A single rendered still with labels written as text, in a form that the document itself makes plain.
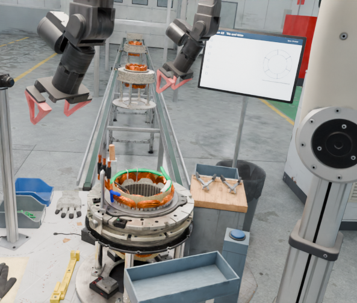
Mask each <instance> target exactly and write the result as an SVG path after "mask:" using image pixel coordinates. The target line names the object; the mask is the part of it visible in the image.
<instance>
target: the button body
mask: <svg viewBox="0 0 357 303"><path fill-rule="evenodd" d="M232 230H235V229H233V228H227V229H226V234H225V239H224V243H223V250H222V257H223V258H224V259H225V260H226V262H227V263H228V264H229V265H230V267H231V268H232V269H233V270H234V272H235V273H236V274H237V275H238V276H239V278H240V280H239V284H238V290H237V293H234V294H231V295H226V296H222V297H219V298H214V303H237V301H238V296H239V292H240V286H241V281H242V277H243V271H244V265H245V261H246V256H247V250H248V246H249V236H250V232H247V231H243V232H244V234H245V235H246V239H245V240H242V241H237V240H233V239H231V238H230V237H229V232H230V231H232Z"/></svg>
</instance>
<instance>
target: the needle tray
mask: <svg viewBox="0 0 357 303"><path fill-rule="evenodd" d="M239 280H240V278H239V276H238V275H237V274H236V273H235V272H234V270H233V269H232V268H231V267H230V265H229V264H228V263H227V262H226V260H225V259H224V258H223V257H222V255H221V254H220V253H219V252H218V251H213V252H207V253H203V254H198V255H193V256H188V257H181V258H178V259H172V260H166V261H162V262H156V263H150V264H146V265H140V266H134V267H131V268H125V269H124V281H123V283H124V286H125V289H126V291H127V294H128V296H129V299H130V301H131V303H206V301H207V300H210V299H214V298H219V297H222V296H226V295H231V294H234V293H237V290H238V284H239Z"/></svg>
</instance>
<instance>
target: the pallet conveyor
mask: <svg viewBox="0 0 357 303"><path fill-rule="evenodd" d="M141 42H142V45H145V44H146V41H145V39H142V40H141ZM144 42H145V44H144ZM125 43H126V44H127V40H126V38H124V37H123V38H122V41H121V44H120V47H122V48H123V49H124V46H125V45H124V44H125ZM120 47H119V49H118V50H117V51H118V53H117V56H116V60H115V62H114V66H115V63H119V64H126V62H125V57H126V53H125V52H124V51H122V52H119V50H120ZM146 47H147V45H146ZM147 51H148V48H147ZM148 55H149V58H148ZM149 59H150V61H151V64H150V62H149ZM143 64H145V65H146V66H150V65H152V68H153V70H154V66H153V64H152V60H151V57H150V54H149V51H148V54H145V53H143V59H142V65H143ZM114 66H113V67H111V75H110V78H109V81H108V84H107V88H106V90H105V94H104V97H103V99H102V103H101V107H100V109H99V112H98V116H97V118H96V122H95V125H94V128H93V131H92V134H91V137H90V141H89V143H88V146H87V150H86V152H85V156H84V159H83V162H82V165H81V168H80V171H79V174H78V178H77V180H76V185H77V186H79V191H90V190H92V187H94V186H95V181H96V176H97V173H98V162H99V158H98V155H102V158H106V151H107V130H109V133H108V148H109V145H110V144H113V142H134V143H146V144H149V152H148V153H151V154H152V153H154V152H153V147H154V133H160V140H159V148H158V162H157V171H158V172H159V173H162V172H161V170H160V167H162V166H163V157H164V153H165V157H166V162H167V167H168V171H169V176H170V178H171V180H172V181H173V182H175V183H178V184H179V185H181V186H183V187H184V184H183V182H182V177H181V173H180V171H179V167H178V163H177V160H176V156H175V152H174V149H173V145H172V141H171V138H170V134H169V130H168V127H167V123H166V119H165V116H164V113H163V108H162V106H161V102H160V97H159V95H158V93H157V92H156V89H157V86H156V84H155V82H153V83H151V90H152V96H151V93H150V101H151V99H153V102H154V103H155V104H156V107H154V108H152V118H151V128H140V127H119V126H113V122H114V121H117V120H116V118H117V113H118V114H137V115H146V122H145V123H146V124H149V113H150V109H147V111H145V112H126V111H119V110H118V109H117V106H115V105H114V104H113V101H114V100H116V99H119V96H120V81H119V80H117V77H118V76H119V75H118V74H117V73H118V72H119V71H118V70H114ZM154 72H155V70H154ZM154 74H155V78H156V81H157V76H156V73H154ZM110 80H111V81H110ZM108 86H109V87H108ZM142 89H143V90H144V93H143V94H141V96H140V98H144V99H145V100H146V99H147V85H146V87H145V88H142ZM160 94H161V98H162V101H163V105H164V109H165V111H166V115H167V119H168V121H169V125H170V129H171V131H172V135H173V139H174V142H175V146H176V149H177V152H178V156H179V159H180V162H181V165H182V169H183V172H184V176H185V179H186V182H187V186H188V189H189V190H190V186H191V183H190V179H189V177H188V173H187V170H186V167H185V164H184V160H183V158H182V154H181V151H180V149H179V145H178V142H177V139H176V136H175V132H174V130H173V126H172V123H171V120H170V117H169V113H168V111H167V107H166V104H165V101H164V98H163V94H162V92H161V93H160ZM103 104H104V105H103ZM101 110H102V111H101ZM113 112H114V116H113ZM156 113H157V119H158V124H159V129H155V117H156ZM99 116H100V118H99ZM113 118H114V119H113ZM108 120H109V126H108ZM98 121H99V122H98ZM113 130H116V131H128V132H149V133H151V134H150V138H149V139H148V140H135V139H115V137H113ZM92 140H93V141H92ZM90 146H91V147H90ZM102 158H101V162H102V164H103V159H102ZM83 170H84V171H83ZM82 172H83V173H82ZM81 176H82V177H81ZM79 183H80V184H79Z"/></svg>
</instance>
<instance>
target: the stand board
mask: <svg viewBox="0 0 357 303"><path fill-rule="evenodd" d="M193 175H195V174H192V176H191V186H190V194H191V195H192V198H193V199H194V206H196V207H205V208H210V209H220V210H229V211H234V212H244V213H247V208H248V206H247V200H246V195H245V191H244V186H243V183H242V185H238V186H237V187H236V194H232V193H227V188H228V187H227V186H226V185H225V184H224V183H222V182H212V183H211V184H210V190H209V191H207V190H201V189H200V188H201V182H200V181H199V180H197V179H193Z"/></svg>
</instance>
